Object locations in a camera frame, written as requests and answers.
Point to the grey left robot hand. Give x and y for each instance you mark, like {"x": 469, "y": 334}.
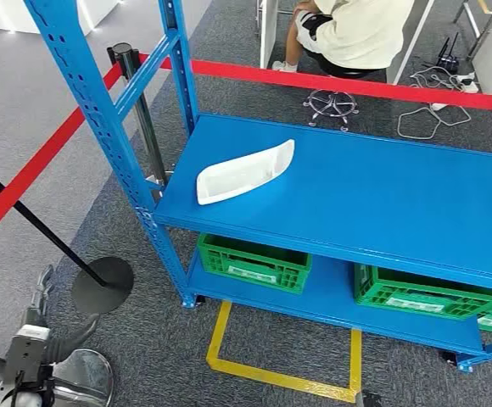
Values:
{"x": 72, "y": 340}

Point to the white curved plastic part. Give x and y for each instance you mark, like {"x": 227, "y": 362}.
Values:
{"x": 242, "y": 174}

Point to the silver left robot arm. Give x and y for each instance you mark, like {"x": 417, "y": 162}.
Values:
{"x": 27, "y": 400}

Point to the blue metal shelf rack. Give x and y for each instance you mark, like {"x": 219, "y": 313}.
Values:
{"x": 356, "y": 191}

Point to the black pole stand round base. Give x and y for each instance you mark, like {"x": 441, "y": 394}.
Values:
{"x": 101, "y": 286}

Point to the white display plinth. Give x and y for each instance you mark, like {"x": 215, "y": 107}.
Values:
{"x": 38, "y": 14}

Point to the person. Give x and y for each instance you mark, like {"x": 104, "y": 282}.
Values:
{"x": 356, "y": 34}

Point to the black router with antennas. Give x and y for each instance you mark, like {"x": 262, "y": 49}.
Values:
{"x": 447, "y": 62}

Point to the white power strip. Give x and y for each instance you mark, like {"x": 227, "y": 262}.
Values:
{"x": 468, "y": 84}

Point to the chrome stanchion post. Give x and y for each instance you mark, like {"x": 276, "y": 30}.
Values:
{"x": 85, "y": 376}
{"x": 144, "y": 118}

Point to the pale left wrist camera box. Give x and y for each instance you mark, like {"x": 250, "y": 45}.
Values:
{"x": 25, "y": 351}

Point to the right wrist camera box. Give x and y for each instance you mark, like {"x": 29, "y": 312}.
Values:
{"x": 371, "y": 400}

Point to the grey metal frame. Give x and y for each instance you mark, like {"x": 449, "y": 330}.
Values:
{"x": 489, "y": 28}

